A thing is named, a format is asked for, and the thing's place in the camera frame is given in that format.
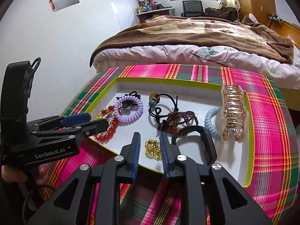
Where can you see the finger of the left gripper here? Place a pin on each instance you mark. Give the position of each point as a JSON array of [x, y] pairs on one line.
[[91, 128], [69, 121]]

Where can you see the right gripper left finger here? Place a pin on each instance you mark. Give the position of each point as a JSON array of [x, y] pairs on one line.
[[73, 201]]

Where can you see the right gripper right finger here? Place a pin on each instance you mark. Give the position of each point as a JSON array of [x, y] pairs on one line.
[[210, 194]]

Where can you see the black fitness band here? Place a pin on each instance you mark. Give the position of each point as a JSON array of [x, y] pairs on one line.
[[206, 140]]

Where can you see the rose gold hair claw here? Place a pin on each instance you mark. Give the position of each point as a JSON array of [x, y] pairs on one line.
[[233, 119]]

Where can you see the left hand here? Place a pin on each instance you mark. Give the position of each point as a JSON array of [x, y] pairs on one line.
[[40, 174]]

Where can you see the plaid pink tablecloth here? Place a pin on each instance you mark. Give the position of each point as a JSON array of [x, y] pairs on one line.
[[276, 160]]

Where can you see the cluttered desk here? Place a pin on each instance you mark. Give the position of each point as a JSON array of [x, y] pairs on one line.
[[148, 16]]

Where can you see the bed with brown blanket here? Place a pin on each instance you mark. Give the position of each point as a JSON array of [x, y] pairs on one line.
[[243, 45]]

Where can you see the black office chair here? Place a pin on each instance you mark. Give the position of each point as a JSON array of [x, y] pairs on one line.
[[192, 8]]

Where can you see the wooden headboard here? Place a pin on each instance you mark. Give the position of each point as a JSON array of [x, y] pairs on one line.
[[287, 30]]

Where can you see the wooden wardrobe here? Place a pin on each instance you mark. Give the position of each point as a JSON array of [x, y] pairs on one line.
[[255, 1]]

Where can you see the black hair tie small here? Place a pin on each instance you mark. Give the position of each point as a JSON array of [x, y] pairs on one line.
[[128, 100]]

